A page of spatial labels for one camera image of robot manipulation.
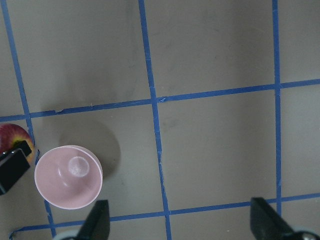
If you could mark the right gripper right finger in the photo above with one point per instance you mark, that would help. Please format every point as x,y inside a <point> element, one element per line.
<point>267,224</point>

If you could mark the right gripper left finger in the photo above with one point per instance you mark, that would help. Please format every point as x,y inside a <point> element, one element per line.
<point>95,227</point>

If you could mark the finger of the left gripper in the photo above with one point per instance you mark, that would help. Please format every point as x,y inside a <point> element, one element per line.
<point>13,165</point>

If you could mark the red apple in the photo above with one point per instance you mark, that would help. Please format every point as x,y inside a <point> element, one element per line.
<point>12,134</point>

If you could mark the pink bowl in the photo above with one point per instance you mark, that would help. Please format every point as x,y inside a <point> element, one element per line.
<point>69,177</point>

